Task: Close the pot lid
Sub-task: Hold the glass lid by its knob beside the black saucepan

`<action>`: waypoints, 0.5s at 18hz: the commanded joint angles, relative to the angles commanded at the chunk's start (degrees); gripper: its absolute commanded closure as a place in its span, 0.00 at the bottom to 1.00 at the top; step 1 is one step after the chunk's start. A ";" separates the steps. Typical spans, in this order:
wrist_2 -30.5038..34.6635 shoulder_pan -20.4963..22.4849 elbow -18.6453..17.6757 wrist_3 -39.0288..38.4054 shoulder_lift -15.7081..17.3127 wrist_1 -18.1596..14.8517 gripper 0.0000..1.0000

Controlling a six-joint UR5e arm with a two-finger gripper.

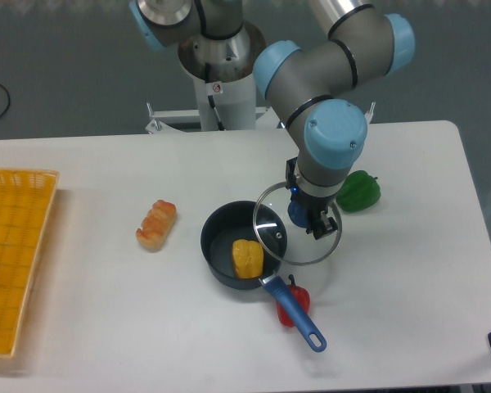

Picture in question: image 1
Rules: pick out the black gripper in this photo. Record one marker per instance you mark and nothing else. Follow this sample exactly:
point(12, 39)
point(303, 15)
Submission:
point(308, 203)

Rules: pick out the glass pot lid blue knob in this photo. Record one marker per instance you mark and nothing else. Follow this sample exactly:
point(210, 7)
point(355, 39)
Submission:
point(293, 233)

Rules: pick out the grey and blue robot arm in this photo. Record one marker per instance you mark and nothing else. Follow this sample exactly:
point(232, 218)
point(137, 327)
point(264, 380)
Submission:
point(303, 88)

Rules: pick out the green bell pepper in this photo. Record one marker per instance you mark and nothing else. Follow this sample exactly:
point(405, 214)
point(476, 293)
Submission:
point(359, 192)

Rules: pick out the yellow bell pepper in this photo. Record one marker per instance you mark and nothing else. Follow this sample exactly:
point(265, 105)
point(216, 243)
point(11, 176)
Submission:
point(247, 258)

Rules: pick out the orange shrimp sushi toy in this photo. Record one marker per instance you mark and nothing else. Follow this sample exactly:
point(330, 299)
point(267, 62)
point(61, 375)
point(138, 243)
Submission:
point(156, 226)

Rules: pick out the yellow woven basket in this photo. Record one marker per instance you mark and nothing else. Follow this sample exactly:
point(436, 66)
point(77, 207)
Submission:
point(26, 199)

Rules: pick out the dark pot with blue handle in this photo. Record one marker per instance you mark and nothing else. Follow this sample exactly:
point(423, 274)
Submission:
point(234, 221)

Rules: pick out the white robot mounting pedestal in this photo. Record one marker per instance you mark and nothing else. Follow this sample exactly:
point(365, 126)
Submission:
point(222, 76)

